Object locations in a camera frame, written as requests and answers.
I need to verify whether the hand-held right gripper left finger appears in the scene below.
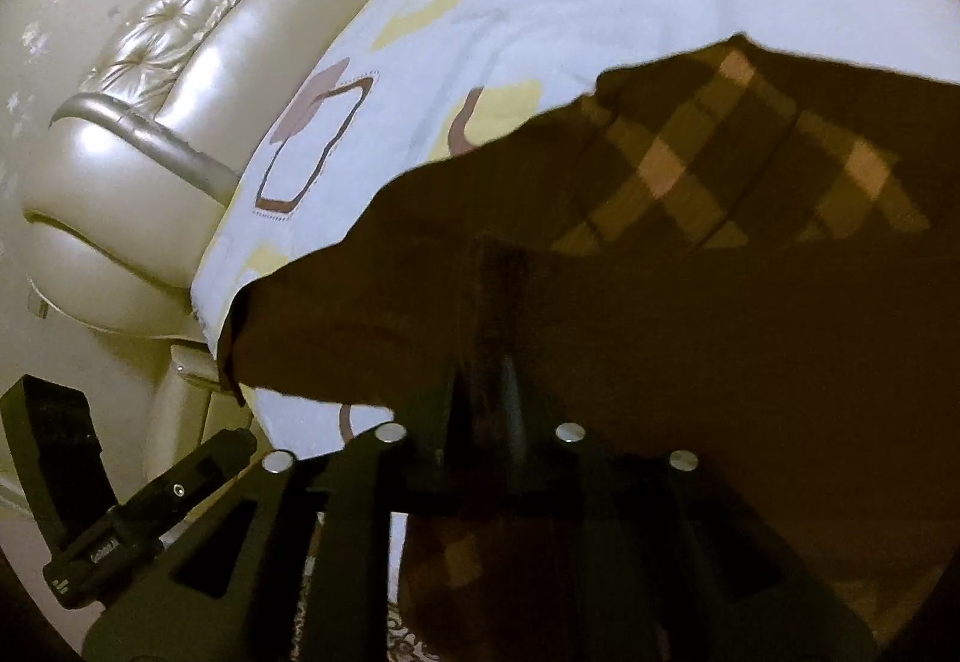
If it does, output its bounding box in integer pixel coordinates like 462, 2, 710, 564
82, 360, 490, 662

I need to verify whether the patterned floor rug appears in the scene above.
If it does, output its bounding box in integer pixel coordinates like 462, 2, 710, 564
386, 598, 455, 662

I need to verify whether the brown checked garment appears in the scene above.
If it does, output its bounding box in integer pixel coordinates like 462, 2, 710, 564
217, 32, 959, 662

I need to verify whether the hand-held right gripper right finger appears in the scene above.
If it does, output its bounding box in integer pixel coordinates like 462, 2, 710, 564
491, 354, 878, 662

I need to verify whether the cream bed frame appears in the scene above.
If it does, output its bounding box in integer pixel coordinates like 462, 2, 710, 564
142, 341, 260, 505

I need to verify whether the cream tufted leather headboard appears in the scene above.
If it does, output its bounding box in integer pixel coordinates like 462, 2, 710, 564
22, 0, 481, 342

